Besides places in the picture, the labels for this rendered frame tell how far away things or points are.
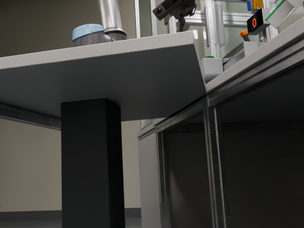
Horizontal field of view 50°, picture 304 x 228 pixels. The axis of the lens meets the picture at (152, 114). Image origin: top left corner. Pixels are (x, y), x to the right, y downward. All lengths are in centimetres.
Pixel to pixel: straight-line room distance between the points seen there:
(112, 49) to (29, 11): 480
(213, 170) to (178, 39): 54
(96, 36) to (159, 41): 55
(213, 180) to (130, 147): 325
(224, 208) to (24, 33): 464
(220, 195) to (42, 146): 390
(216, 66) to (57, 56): 60
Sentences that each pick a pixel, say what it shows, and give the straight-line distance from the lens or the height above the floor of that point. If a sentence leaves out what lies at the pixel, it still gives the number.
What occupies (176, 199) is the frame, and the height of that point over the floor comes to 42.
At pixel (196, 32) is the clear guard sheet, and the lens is 275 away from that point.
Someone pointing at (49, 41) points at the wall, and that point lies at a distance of 509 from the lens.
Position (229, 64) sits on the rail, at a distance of 112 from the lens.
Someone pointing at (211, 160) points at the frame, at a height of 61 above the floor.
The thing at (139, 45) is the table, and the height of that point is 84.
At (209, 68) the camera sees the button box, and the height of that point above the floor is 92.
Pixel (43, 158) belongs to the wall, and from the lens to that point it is 477.
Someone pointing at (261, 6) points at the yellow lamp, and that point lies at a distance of 157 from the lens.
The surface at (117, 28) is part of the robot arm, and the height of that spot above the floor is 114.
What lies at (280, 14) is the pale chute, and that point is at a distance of 110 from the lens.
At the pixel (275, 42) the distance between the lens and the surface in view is 76.
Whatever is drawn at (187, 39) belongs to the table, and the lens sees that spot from 66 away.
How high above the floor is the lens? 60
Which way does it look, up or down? 10 degrees up
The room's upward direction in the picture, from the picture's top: 3 degrees counter-clockwise
